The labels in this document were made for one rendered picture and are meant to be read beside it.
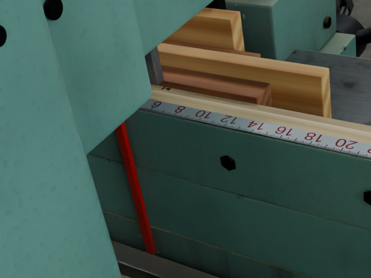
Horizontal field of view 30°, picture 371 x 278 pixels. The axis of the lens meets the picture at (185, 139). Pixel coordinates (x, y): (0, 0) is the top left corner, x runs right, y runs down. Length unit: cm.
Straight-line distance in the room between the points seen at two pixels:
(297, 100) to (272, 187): 8
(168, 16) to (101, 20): 12
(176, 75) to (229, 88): 5
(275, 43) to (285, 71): 12
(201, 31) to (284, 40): 10
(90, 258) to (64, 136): 6
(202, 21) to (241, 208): 16
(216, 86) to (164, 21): 8
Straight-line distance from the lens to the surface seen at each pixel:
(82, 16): 35
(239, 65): 52
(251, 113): 47
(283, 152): 44
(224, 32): 55
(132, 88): 39
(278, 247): 50
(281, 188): 46
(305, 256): 49
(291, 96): 51
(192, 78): 53
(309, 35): 68
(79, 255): 31
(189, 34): 57
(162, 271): 56
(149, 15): 45
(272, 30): 61
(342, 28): 83
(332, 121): 47
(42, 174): 28
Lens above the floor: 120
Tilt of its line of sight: 34 degrees down
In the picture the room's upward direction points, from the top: 11 degrees counter-clockwise
